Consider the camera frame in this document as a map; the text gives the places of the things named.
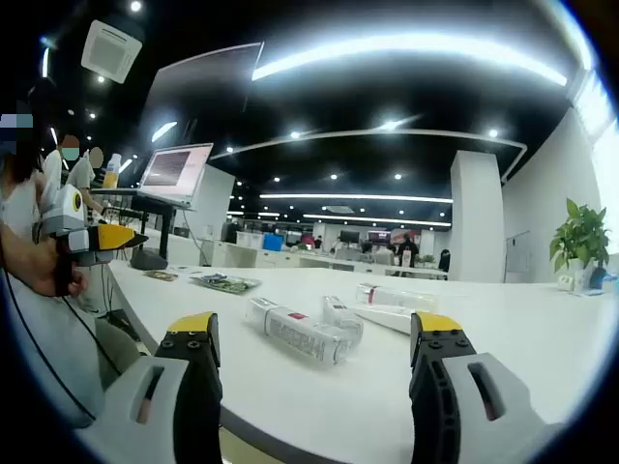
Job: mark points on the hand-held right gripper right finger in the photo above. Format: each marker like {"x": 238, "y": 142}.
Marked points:
{"x": 435, "y": 386}

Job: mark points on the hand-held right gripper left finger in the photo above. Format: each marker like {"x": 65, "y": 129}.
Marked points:
{"x": 193, "y": 386}

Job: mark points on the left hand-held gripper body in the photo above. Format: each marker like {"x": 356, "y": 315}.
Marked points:
{"x": 63, "y": 208}

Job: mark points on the brown gold packet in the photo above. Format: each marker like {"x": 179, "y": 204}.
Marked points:
{"x": 160, "y": 275}

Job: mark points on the green black snack packet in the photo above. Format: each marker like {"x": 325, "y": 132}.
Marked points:
{"x": 225, "y": 283}

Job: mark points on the white pump skincare bottle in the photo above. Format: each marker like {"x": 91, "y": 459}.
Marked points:
{"x": 345, "y": 321}
{"x": 300, "y": 338}

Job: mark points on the orange drink bottle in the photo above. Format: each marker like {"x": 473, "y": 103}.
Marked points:
{"x": 111, "y": 174}

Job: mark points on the blue storage bin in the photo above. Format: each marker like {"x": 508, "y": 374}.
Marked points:
{"x": 274, "y": 241}

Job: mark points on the person's left hand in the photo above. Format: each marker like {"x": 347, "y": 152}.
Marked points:
{"x": 38, "y": 270}

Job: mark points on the black pouch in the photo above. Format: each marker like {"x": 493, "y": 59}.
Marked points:
{"x": 147, "y": 260}

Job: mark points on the black standing desk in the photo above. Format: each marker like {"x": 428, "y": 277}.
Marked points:
{"x": 164, "y": 227}

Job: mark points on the person's grey trousers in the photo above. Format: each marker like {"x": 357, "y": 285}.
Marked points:
{"x": 72, "y": 348}

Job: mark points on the ceiling air vent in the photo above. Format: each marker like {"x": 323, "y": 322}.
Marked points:
{"x": 111, "y": 50}

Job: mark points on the white socket box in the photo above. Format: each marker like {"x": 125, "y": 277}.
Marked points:
{"x": 571, "y": 280}

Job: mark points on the blue object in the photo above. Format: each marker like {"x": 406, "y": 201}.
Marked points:
{"x": 602, "y": 280}

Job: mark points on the potted green plant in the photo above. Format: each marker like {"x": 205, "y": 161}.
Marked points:
{"x": 580, "y": 237}

